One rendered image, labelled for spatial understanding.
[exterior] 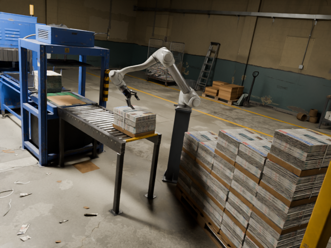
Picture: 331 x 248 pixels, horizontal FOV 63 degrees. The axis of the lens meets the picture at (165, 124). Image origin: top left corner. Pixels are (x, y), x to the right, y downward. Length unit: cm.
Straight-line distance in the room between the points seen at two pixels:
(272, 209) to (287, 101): 740
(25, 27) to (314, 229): 541
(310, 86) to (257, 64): 183
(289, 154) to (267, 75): 771
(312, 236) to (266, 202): 53
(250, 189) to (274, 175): 29
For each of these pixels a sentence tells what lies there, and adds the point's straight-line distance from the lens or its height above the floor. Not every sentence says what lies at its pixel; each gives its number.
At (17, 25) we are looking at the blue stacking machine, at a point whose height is 166.
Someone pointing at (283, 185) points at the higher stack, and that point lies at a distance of 205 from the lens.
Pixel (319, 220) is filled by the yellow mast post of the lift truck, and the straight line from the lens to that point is 171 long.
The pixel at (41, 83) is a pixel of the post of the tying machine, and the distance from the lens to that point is 353.
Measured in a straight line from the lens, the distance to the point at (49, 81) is 437.
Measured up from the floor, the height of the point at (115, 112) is 99.
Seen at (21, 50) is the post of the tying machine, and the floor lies 140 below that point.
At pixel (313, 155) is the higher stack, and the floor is 121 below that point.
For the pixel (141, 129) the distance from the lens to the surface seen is 273.
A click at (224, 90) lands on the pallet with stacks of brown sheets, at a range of 910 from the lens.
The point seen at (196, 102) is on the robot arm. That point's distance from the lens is 305.
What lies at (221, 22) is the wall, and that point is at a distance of 1061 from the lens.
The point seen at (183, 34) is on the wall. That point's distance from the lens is 1163.
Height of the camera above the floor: 181
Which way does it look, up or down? 18 degrees down
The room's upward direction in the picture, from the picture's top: 8 degrees clockwise
